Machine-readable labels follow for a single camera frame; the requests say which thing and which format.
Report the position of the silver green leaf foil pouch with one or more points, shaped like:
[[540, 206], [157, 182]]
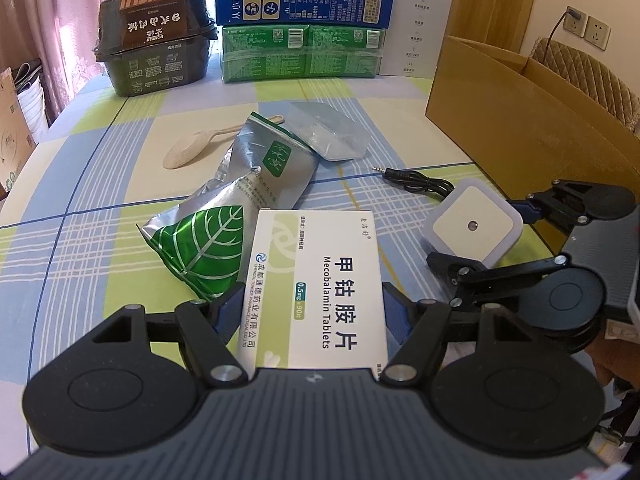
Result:
[[204, 240]]

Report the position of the pink patterned curtain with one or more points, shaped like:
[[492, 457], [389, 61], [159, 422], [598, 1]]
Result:
[[62, 35]]

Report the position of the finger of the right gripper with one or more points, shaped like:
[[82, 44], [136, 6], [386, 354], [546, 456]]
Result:
[[476, 284], [562, 205]]

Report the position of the white carton box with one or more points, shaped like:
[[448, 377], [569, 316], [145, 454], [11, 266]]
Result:
[[414, 38]]

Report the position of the large open cardboard box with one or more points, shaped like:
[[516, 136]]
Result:
[[524, 125]]

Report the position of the brown cardboard box left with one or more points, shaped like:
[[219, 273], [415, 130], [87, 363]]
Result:
[[16, 144]]

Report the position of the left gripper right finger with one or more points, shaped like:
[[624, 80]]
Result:
[[419, 329]]

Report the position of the wall power socket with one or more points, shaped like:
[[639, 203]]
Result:
[[575, 21]]

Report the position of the white square night light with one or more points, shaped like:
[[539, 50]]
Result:
[[473, 222]]

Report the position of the brown quilted chair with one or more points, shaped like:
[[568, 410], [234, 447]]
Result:
[[592, 77]]

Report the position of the beige plastic spoon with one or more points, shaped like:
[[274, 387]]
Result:
[[197, 146]]

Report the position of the clear zip plastic bag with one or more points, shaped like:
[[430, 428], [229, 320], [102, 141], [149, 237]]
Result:
[[331, 134]]

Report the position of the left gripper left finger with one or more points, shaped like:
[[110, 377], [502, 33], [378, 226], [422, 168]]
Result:
[[205, 329]]

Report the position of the black Honglu food container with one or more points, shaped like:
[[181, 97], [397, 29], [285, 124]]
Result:
[[152, 45]]

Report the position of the green packaged box stack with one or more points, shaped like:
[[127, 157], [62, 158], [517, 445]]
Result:
[[267, 52]]

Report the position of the checkered tablecloth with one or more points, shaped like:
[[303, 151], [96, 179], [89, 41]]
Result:
[[71, 251]]

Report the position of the silver foil tea pouch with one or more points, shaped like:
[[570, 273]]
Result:
[[275, 164]]

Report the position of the white green Mecobalamin tablet box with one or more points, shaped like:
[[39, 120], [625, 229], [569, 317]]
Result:
[[313, 293]]

